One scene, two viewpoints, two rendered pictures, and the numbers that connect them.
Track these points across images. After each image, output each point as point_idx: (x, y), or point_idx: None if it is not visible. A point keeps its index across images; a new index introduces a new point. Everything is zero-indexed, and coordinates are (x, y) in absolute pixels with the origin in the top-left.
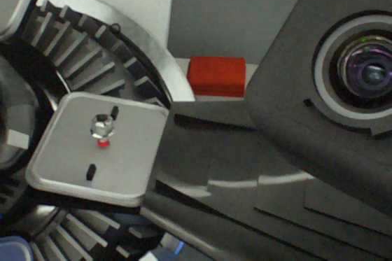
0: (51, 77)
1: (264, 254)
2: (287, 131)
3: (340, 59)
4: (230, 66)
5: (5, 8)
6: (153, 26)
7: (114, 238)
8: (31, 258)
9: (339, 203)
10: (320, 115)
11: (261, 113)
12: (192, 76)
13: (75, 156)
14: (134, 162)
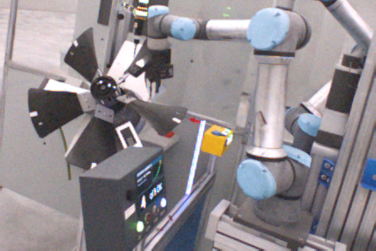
0: (123, 93)
1: (139, 110)
2: (129, 70)
3: (133, 67)
4: (169, 132)
5: (120, 81)
6: (144, 100)
7: (126, 121)
8: (113, 113)
9: (151, 109)
10: (131, 70)
11: (128, 70)
12: None
13: (122, 98)
14: (129, 101)
